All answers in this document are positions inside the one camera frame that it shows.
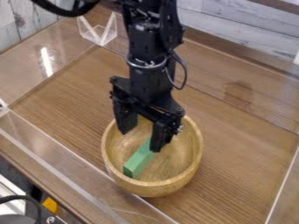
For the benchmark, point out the clear acrylic corner bracket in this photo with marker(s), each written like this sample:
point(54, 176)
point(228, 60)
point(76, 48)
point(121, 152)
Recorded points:
point(98, 34)

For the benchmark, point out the clear acrylic front wall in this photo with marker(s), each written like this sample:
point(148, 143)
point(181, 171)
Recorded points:
point(80, 186)

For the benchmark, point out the brown wooden bowl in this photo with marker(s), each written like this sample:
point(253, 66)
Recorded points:
point(150, 174)

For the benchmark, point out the yellow and black device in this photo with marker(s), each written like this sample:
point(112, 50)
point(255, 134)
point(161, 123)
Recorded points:
point(61, 217)

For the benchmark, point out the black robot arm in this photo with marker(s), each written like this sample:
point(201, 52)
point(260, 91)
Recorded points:
point(154, 33)

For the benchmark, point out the green rectangular block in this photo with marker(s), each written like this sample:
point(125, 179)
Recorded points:
point(140, 159)

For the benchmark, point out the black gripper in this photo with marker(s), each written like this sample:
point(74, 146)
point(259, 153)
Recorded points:
point(144, 95)

